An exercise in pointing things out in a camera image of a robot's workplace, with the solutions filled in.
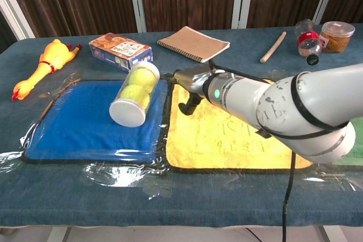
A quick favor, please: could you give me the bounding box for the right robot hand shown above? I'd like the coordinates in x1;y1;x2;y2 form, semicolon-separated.
163;65;216;115

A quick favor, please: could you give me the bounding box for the clear tennis ball tube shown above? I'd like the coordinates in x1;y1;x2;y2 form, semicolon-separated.
109;61;161;128

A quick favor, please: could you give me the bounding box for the yellow cloth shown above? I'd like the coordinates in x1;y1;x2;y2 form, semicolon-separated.
165;77;314;173

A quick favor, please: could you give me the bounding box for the blue cloth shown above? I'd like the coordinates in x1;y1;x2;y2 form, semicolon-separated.
22;78;171;165

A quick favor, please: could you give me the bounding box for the green cloth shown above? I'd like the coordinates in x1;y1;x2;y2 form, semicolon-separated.
333;119;363;167

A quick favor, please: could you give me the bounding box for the brown spiral notebook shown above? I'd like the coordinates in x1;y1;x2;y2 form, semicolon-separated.
157;26;231;63

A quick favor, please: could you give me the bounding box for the blue biscuit box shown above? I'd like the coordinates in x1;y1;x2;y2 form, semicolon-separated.
88;33;154;74

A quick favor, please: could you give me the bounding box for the wooden stick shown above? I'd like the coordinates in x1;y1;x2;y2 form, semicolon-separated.
260;31;288;64

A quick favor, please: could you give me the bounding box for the clear plastic sheet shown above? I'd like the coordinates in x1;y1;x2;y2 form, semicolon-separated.
0;69;363;199

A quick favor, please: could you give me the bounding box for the plastic bottle with red label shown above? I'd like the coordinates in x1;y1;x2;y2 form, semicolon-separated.
294;19;323;66

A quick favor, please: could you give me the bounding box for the blue tablecloth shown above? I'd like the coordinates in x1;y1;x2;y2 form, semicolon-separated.
0;22;363;228

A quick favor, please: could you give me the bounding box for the yellow rubber chicken toy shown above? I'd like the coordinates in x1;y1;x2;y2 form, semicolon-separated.
11;39;82;101

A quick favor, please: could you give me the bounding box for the clear jar with snacks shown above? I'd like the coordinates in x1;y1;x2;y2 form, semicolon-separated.
319;20;356;53

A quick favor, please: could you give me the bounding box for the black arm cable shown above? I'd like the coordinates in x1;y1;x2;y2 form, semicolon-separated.
208;59;349;242

